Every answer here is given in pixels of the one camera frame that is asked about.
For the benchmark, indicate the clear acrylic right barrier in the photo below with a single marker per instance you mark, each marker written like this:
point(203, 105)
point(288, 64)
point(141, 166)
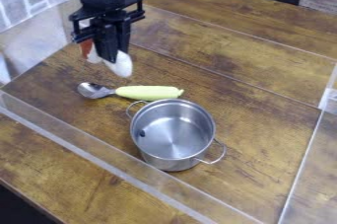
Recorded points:
point(312, 199)

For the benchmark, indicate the clear acrylic barrier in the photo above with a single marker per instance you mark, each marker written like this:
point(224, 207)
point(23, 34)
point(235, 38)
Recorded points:
point(192, 201)
point(312, 199)

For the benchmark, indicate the silver metal pot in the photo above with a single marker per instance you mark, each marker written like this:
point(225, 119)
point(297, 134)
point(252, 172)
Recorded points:
point(173, 132)

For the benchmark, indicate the clear acrylic front barrier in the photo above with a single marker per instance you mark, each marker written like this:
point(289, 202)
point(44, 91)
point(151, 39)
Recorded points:
point(192, 201)

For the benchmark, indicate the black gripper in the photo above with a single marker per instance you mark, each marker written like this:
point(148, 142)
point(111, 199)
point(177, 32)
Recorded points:
point(109, 38)

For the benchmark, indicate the spoon with yellow handle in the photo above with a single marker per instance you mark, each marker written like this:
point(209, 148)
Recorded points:
point(147, 93)

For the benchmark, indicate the red and white plush mushroom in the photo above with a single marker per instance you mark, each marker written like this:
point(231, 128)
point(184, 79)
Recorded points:
point(121, 67)

